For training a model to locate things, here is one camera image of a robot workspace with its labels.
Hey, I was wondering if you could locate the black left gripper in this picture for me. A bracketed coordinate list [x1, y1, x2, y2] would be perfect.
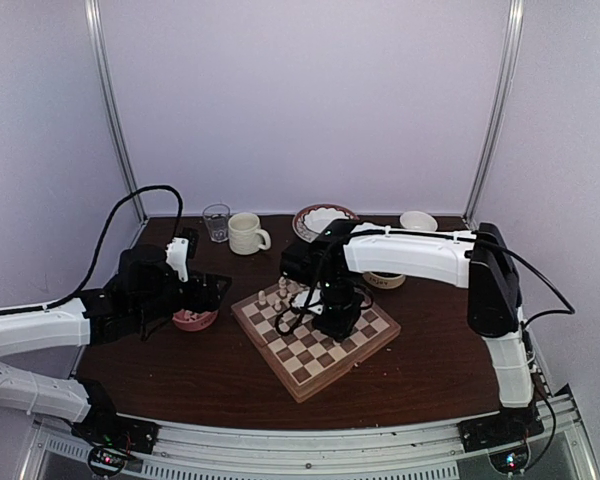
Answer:
[133, 268, 231, 326]

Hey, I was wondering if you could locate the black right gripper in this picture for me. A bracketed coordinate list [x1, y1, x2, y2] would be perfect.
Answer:
[313, 274, 365, 342]

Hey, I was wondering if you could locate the white knight chess piece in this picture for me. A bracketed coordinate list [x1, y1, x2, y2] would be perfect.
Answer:
[258, 290, 267, 306]

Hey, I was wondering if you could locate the white king chess piece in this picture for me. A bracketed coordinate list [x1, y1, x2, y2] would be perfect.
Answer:
[278, 277, 287, 297]

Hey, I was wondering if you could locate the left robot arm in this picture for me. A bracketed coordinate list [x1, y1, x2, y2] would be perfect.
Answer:
[0, 238, 232, 444]

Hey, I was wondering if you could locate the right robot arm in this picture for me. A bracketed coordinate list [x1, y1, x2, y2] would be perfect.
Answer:
[280, 219, 542, 442]

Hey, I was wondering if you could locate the white chess pieces pile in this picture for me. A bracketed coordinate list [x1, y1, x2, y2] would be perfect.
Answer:
[174, 310, 206, 322]

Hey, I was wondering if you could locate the wooden chess board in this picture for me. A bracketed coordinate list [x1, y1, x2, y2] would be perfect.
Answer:
[231, 282, 401, 403]

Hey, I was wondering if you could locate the pink cat-ear bowl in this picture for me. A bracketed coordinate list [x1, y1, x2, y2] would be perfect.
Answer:
[172, 310, 218, 332]

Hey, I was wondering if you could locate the cream cat-ear bowl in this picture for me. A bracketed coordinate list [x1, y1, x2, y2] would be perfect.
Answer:
[362, 272, 406, 290]

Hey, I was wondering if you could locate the cream ribbed mug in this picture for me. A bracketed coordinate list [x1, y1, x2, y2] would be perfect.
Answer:
[228, 212, 271, 256]

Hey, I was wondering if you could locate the clear drinking glass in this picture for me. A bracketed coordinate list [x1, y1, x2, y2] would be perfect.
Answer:
[202, 203, 230, 243]

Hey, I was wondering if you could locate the patterned ceramic plate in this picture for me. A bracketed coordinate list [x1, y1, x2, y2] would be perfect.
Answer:
[292, 204, 359, 243]

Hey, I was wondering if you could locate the white scalloped bowl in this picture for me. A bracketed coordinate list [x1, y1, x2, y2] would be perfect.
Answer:
[303, 207, 351, 234]

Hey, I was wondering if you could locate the small white floral bowl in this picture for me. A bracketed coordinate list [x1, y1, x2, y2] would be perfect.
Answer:
[399, 211, 438, 232]

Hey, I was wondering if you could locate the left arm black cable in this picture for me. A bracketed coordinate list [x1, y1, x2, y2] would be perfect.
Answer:
[39, 184, 186, 311]

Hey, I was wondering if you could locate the aluminium front rail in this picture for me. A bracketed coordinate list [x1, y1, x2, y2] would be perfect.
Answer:
[16, 395, 600, 479]

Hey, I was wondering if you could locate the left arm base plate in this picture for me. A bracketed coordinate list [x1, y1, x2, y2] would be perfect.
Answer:
[71, 412, 159, 454]

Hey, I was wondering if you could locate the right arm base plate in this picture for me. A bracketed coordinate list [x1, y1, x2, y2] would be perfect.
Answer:
[458, 411, 544, 452]

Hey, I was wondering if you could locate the right aluminium frame post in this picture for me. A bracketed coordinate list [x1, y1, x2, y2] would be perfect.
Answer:
[463, 0, 524, 227]

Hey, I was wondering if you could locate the aluminium frame post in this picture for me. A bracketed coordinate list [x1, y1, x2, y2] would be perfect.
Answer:
[84, 0, 138, 193]
[463, 0, 524, 227]

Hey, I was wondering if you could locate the left aluminium frame post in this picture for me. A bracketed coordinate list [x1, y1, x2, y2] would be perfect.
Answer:
[84, 0, 138, 193]

